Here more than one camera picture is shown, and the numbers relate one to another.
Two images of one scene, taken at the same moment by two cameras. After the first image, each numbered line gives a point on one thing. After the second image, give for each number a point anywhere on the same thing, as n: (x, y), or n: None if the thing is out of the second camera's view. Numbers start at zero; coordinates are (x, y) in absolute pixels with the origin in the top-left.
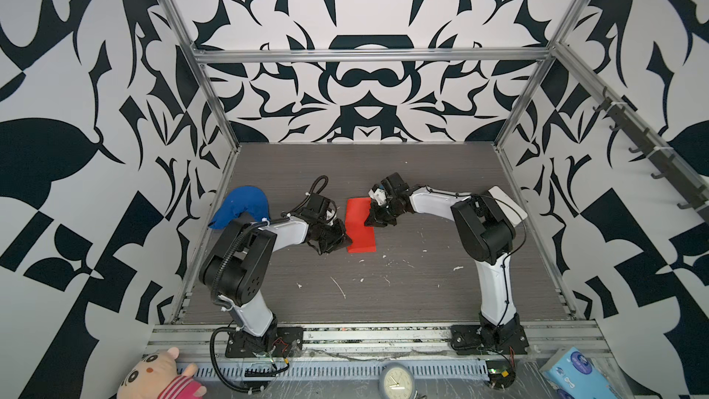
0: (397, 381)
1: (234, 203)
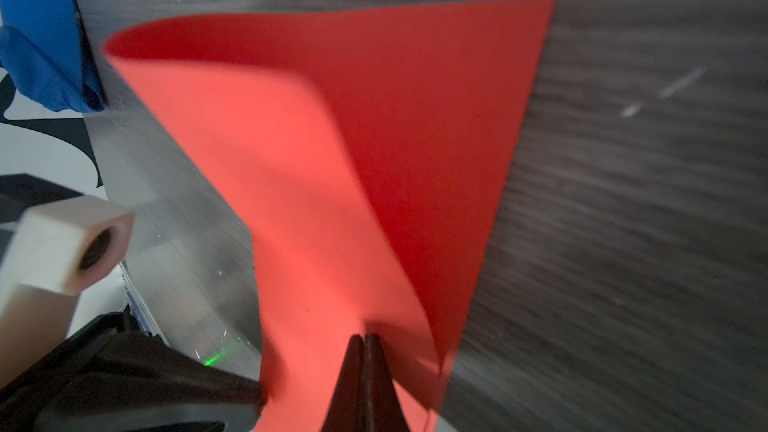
0: None
1: (43, 48)
